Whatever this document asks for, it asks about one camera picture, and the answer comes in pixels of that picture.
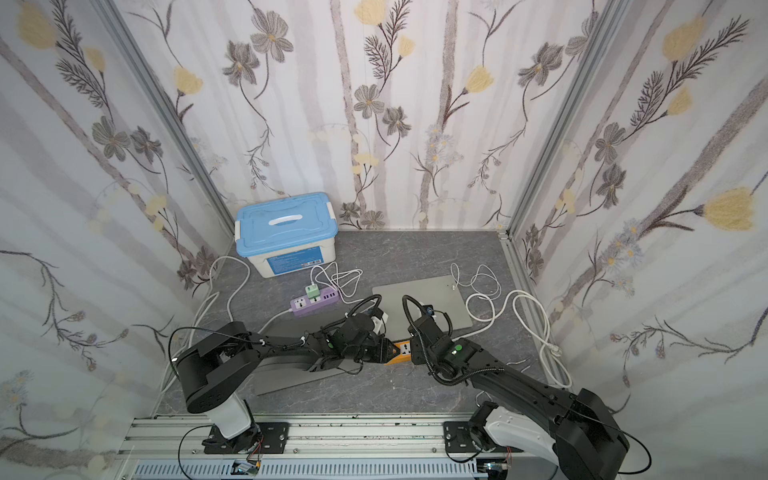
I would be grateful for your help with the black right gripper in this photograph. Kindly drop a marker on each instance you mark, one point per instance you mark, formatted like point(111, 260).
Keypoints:
point(419, 330)

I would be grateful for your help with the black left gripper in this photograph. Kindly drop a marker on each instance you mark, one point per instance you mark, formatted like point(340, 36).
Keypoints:
point(372, 345)

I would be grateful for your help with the green USB charger adapter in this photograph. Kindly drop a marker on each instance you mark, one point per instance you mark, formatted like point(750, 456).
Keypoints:
point(312, 291)

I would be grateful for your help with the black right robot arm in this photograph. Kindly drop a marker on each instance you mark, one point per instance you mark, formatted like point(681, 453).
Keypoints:
point(585, 439)

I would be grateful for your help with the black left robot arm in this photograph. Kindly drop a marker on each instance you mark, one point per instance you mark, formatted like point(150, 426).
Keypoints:
point(211, 370)

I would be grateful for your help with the silver laptop right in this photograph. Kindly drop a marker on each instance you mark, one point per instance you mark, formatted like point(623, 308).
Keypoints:
point(440, 292)

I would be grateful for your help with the dark grey laptop left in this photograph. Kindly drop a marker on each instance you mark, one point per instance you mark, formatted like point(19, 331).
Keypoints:
point(273, 375)

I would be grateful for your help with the orange power strip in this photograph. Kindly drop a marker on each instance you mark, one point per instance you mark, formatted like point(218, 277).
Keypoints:
point(405, 353)

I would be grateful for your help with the purple power strip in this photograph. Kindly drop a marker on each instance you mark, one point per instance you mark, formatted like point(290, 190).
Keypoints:
point(306, 305)

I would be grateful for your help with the white storage box blue lid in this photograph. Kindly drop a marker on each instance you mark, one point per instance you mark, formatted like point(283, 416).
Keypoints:
point(287, 235)

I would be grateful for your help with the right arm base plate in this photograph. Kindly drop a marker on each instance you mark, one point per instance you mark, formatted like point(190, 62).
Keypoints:
point(460, 437)

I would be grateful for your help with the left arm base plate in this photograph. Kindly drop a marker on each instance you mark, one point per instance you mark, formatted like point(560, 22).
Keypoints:
point(270, 437)

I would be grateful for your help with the aluminium rail frame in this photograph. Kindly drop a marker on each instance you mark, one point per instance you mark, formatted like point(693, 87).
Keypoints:
point(318, 446)

